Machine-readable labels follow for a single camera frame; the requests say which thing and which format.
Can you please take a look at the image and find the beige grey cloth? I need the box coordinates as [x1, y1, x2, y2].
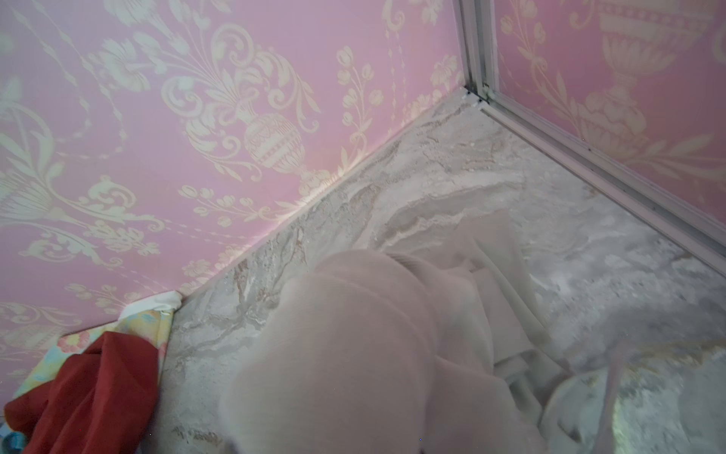
[219, 211, 725, 453]

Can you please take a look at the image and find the colourful floral cloth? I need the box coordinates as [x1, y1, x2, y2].
[0, 290, 183, 454]

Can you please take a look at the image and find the dark red cloth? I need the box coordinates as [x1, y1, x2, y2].
[4, 332, 159, 453]

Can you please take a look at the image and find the aluminium corner post right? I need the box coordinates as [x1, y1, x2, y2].
[455, 1, 725, 272]

